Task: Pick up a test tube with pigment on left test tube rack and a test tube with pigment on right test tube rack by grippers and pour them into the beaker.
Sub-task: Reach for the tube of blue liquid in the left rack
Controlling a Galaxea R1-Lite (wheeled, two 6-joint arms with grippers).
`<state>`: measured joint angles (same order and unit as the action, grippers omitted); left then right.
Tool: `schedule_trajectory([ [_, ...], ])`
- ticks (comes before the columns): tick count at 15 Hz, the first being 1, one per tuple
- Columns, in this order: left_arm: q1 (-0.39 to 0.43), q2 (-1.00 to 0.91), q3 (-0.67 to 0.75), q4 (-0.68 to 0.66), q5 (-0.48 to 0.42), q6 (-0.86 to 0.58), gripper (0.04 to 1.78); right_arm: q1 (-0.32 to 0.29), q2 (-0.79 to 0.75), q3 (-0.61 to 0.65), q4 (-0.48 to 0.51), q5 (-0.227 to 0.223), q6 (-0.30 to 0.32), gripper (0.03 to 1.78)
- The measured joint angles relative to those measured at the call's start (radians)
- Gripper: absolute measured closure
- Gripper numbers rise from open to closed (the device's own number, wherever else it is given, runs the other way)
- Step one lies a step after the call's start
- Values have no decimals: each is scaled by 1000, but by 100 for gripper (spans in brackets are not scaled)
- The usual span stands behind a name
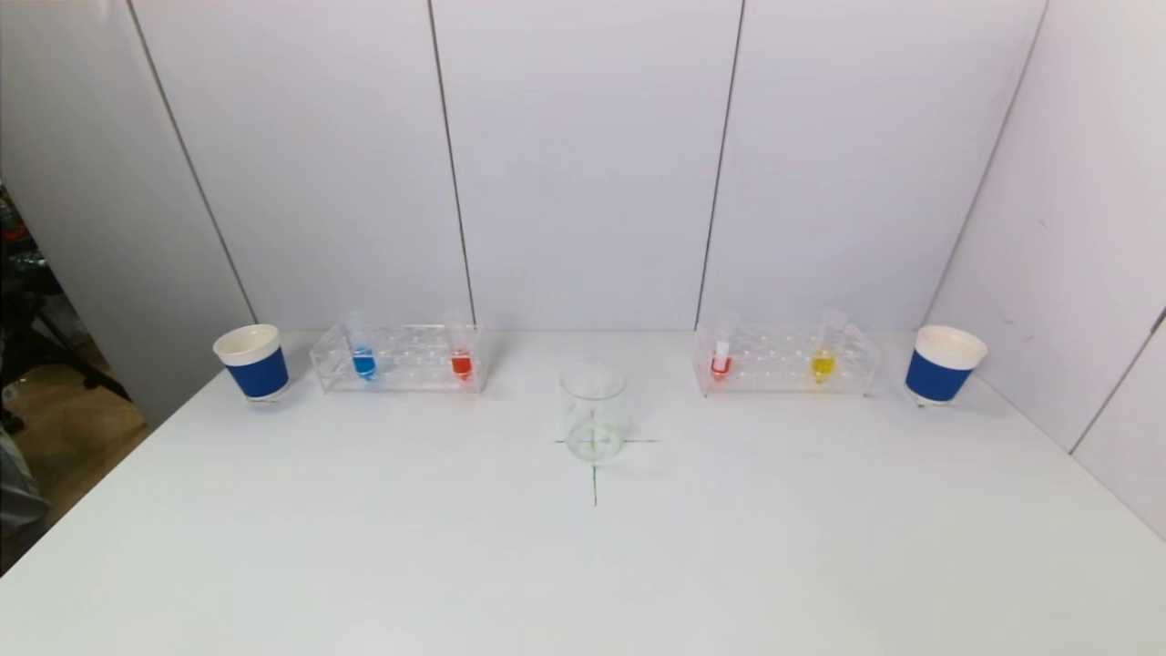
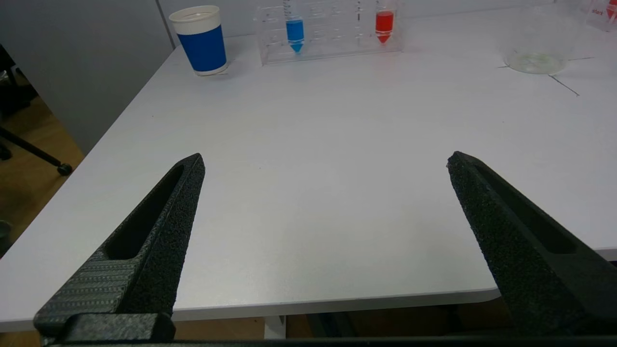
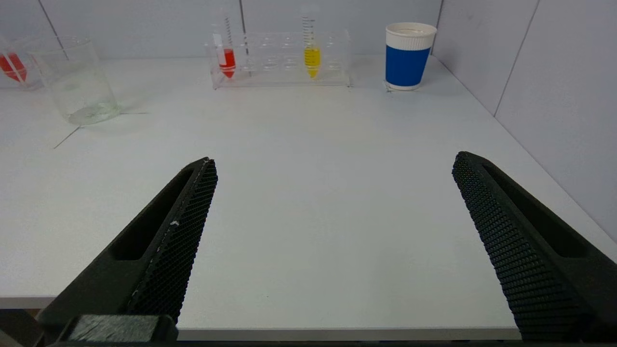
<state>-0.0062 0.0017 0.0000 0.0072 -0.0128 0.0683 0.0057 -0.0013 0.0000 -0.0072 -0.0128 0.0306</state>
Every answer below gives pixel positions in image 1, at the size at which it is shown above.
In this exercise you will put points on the red pigment test tube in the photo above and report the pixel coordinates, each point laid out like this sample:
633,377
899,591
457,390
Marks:
462,365

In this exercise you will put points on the clear conical plastic test tube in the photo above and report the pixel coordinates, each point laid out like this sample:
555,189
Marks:
363,363

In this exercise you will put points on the clear glass beaker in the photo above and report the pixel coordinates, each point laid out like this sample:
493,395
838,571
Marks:
593,439

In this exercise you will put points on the blue white paper cup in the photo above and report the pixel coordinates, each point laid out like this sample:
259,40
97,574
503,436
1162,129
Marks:
938,377
260,375

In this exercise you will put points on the dark background equipment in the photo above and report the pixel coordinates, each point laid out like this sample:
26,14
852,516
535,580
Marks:
20,310

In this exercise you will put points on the red pigment tube white label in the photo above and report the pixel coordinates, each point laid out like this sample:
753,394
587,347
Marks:
721,367

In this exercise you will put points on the clear acrylic test tube rack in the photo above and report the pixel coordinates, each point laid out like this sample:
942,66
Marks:
410,366
774,366

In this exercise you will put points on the grey plastic bag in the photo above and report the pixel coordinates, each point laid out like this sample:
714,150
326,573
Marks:
14,492

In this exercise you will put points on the yellow pigment test tube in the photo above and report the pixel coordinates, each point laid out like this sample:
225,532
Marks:
823,366

